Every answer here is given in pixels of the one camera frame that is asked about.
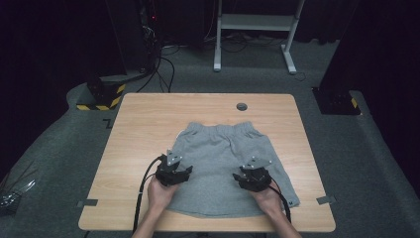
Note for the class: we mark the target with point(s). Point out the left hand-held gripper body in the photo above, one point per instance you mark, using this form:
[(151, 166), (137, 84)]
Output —
[(170, 172)]

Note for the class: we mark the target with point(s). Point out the person's right hand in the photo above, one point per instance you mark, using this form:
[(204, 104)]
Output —
[(269, 201)]

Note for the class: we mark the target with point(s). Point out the black yellow striped stand base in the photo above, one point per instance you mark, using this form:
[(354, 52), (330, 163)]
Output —
[(105, 97)]

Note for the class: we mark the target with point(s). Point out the black tripod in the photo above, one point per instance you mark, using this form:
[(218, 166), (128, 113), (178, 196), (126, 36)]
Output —
[(11, 195)]

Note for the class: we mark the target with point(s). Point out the white metal stand frame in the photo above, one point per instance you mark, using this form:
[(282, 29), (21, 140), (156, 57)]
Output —
[(254, 22)]

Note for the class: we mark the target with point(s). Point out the dark equipment rack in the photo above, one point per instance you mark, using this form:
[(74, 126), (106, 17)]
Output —
[(135, 33)]

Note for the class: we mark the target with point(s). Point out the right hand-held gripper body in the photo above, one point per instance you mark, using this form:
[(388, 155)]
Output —
[(256, 177)]

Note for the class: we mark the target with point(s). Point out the person's left hand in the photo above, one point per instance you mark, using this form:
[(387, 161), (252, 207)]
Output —
[(161, 196)]

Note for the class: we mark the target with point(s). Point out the grey tape strip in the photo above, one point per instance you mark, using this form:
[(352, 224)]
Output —
[(326, 200), (87, 203)]

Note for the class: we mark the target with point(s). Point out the grey shorts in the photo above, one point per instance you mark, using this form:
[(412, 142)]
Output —
[(214, 158)]

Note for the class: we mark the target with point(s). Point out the black stand base yellow mark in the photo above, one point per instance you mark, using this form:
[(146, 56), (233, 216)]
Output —
[(336, 100)]

